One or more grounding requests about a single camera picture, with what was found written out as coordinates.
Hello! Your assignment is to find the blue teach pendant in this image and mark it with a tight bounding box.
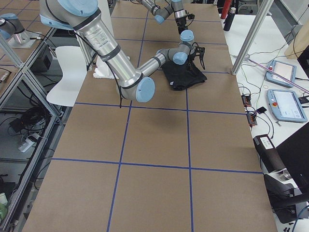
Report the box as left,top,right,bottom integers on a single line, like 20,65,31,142
265,60,297,88
267,89,308,123

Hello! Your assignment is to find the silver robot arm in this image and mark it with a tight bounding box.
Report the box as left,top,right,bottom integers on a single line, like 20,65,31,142
40,0,207,102
137,0,195,34

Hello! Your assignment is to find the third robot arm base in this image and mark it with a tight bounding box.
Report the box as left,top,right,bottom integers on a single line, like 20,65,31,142
0,13,35,49

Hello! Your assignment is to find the far blue teach pendant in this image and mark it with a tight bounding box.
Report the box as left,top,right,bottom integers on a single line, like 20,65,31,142
265,60,297,88

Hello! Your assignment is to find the white plastic chair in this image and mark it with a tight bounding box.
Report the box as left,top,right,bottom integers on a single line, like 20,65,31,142
46,46,87,107

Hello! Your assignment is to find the aluminium frame post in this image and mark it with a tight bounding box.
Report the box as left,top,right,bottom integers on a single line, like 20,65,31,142
231,0,274,75

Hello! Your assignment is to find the black graphic t-shirt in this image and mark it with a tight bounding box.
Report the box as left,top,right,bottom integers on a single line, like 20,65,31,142
162,61,207,91

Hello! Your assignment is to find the near blue teach pendant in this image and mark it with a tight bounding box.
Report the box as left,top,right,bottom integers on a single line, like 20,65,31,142
267,89,308,123

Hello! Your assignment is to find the red bottle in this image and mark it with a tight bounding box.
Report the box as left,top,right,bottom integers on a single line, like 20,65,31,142
220,0,232,19

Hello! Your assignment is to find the white power strip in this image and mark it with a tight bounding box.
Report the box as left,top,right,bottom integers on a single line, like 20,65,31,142
18,136,36,153

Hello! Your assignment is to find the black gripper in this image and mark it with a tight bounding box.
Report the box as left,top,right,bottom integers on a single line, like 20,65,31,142
186,45,206,71
175,14,195,34

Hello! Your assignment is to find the black water bottle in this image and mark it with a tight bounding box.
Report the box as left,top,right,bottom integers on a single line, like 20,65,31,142
223,7,236,31

